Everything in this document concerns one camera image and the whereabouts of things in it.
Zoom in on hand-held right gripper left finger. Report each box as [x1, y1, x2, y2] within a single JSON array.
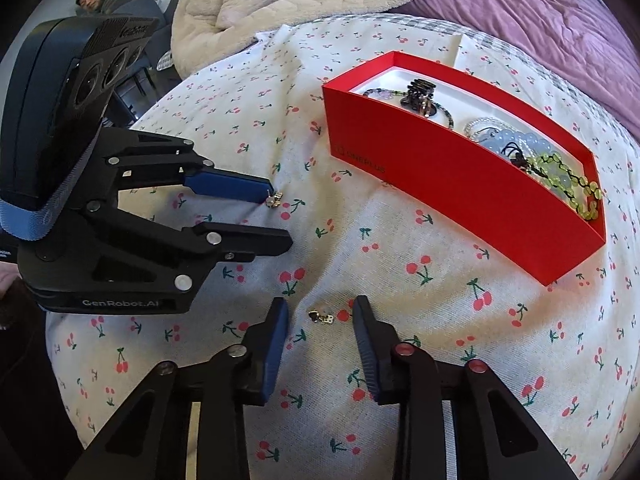
[[65, 297, 291, 480]]

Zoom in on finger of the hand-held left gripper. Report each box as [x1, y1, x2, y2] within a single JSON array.
[[82, 200, 295, 291], [95, 127, 274, 205]]

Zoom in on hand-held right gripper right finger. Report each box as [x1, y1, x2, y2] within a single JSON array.
[[352, 295, 581, 480]]

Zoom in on red cardboard box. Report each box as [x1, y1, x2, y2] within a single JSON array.
[[321, 50, 607, 288]]

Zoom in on dark blue beaded charm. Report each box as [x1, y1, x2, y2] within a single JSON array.
[[399, 79, 437, 117]]

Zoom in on light blue beaded bracelet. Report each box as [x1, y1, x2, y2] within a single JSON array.
[[482, 128, 556, 163]]

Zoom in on green beaded bracelet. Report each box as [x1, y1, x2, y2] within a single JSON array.
[[507, 142, 603, 220]]

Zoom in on cherry print bedsheet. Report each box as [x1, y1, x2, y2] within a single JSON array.
[[45, 12, 640, 480]]

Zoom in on cream fleece blanket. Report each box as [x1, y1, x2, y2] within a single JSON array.
[[170, 0, 531, 78]]

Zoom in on purple quilt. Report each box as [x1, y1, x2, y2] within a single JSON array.
[[400, 0, 640, 126]]

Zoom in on dark beaded bracelet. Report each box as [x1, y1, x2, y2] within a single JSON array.
[[362, 87, 457, 131]]

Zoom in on clear beaded bracelet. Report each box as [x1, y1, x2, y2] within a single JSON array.
[[462, 116, 501, 143]]

